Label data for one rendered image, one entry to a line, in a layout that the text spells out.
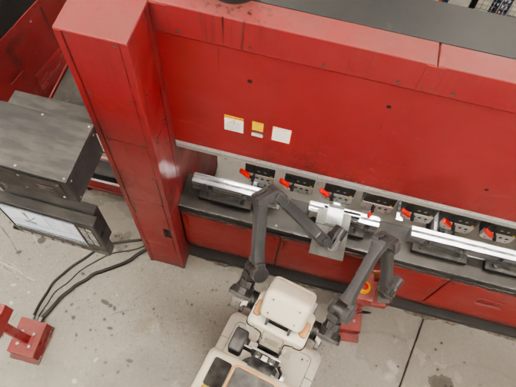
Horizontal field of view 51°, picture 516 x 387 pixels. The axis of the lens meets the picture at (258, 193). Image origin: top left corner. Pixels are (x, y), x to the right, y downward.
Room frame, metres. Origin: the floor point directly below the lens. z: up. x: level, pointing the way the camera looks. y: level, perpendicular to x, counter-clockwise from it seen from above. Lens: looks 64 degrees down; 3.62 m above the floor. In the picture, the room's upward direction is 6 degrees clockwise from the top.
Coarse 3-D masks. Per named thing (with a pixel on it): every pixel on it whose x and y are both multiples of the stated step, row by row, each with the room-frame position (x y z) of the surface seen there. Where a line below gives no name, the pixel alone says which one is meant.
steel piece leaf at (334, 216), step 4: (328, 208) 1.21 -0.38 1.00; (332, 208) 1.21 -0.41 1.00; (336, 208) 1.21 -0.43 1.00; (328, 212) 1.19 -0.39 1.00; (332, 212) 1.19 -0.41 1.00; (336, 212) 1.19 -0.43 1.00; (340, 212) 1.19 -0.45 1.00; (328, 216) 1.16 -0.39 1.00; (332, 216) 1.17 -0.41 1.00; (336, 216) 1.17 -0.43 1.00; (340, 216) 1.17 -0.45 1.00; (328, 220) 1.14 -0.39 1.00; (332, 220) 1.14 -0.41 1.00; (336, 220) 1.14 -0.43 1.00; (340, 220) 1.14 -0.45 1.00; (328, 224) 1.11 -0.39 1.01; (332, 224) 1.11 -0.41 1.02; (340, 224) 1.12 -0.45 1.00
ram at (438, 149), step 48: (192, 48) 1.28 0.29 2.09; (192, 96) 1.28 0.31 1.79; (240, 96) 1.25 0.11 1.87; (288, 96) 1.22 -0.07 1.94; (336, 96) 1.20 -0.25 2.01; (384, 96) 1.17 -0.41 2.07; (432, 96) 1.15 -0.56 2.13; (240, 144) 1.25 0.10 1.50; (288, 144) 1.22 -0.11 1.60; (336, 144) 1.19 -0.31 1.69; (384, 144) 1.16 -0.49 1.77; (432, 144) 1.14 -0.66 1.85; (480, 144) 1.11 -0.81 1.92; (432, 192) 1.12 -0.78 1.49; (480, 192) 1.09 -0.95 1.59
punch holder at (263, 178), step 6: (246, 168) 1.24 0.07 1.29; (252, 168) 1.24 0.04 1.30; (258, 168) 1.23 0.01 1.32; (264, 168) 1.23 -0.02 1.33; (252, 174) 1.23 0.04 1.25; (258, 174) 1.24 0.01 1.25; (264, 174) 1.23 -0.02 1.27; (270, 174) 1.22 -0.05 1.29; (258, 180) 1.23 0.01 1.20; (264, 180) 1.23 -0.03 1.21; (270, 180) 1.22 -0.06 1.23
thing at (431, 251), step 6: (414, 246) 1.08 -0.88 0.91; (426, 246) 1.09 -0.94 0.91; (432, 246) 1.09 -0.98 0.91; (414, 252) 1.06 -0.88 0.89; (420, 252) 1.05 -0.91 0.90; (426, 252) 1.06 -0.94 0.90; (432, 252) 1.06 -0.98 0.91; (438, 252) 1.06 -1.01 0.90; (444, 252) 1.07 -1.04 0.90; (450, 252) 1.07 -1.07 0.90; (456, 252) 1.08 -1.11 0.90; (438, 258) 1.04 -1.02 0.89; (444, 258) 1.03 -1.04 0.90; (450, 258) 1.04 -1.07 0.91; (462, 258) 1.04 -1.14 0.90; (462, 264) 1.02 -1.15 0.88
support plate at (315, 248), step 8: (320, 208) 1.20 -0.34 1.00; (320, 216) 1.16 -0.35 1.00; (344, 216) 1.17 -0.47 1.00; (320, 224) 1.11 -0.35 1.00; (344, 224) 1.13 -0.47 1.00; (328, 232) 1.07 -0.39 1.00; (312, 240) 1.01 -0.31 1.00; (344, 240) 1.03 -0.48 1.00; (312, 248) 0.97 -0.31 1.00; (320, 248) 0.98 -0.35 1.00; (344, 248) 0.99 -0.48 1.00; (328, 256) 0.94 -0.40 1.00; (336, 256) 0.94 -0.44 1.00
